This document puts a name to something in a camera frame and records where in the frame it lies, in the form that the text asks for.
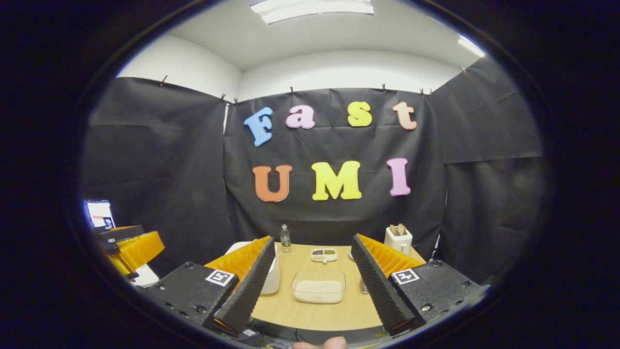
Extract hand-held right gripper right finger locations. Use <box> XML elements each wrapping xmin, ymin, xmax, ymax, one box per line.
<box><xmin>351</xmin><ymin>234</ymin><xmax>482</xmax><ymax>336</ymax></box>

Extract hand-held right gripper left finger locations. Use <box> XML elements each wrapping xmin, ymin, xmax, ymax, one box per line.
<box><xmin>145</xmin><ymin>236</ymin><xmax>277</xmax><ymax>337</ymax></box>

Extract black backdrop cloth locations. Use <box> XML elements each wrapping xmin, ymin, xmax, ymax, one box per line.
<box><xmin>80</xmin><ymin>56</ymin><xmax>545</xmax><ymax>284</ymax></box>

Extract white side desk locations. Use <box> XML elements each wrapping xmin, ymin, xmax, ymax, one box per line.
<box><xmin>130</xmin><ymin>264</ymin><xmax>161</xmax><ymax>288</ymax></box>

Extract white rice cooker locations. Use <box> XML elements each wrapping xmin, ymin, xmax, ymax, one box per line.
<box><xmin>224</xmin><ymin>241</ymin><xmax>281</xmax><ymax>295</ymax></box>

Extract white toaster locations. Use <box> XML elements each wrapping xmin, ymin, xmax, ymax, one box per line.
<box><xmin>384</xmin><ymin>223</ymin><xmax>414</xmax><ymax>256</ymax></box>

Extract ceiling light panel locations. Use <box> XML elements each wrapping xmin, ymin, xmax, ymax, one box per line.
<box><xmin>249</xmin><ymin>0</ymin><xmax>374</xmax><ymax>25</ymax></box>
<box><xmin>457</xmin><ymin>35</ymin><xmax>486</xmax><ymax>58</ymax></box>

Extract clear plastic rice box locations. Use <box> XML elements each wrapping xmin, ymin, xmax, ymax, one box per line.
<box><xmin>291</xmin><ymin>270</ymin><xmax>346</xmax><ymax>304</ymax></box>

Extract computer monitor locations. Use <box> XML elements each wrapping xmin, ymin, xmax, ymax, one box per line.
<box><xmin>84</xmin><ymin>199</ymin><xmax>117</xmax><ymax>230</ymax></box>

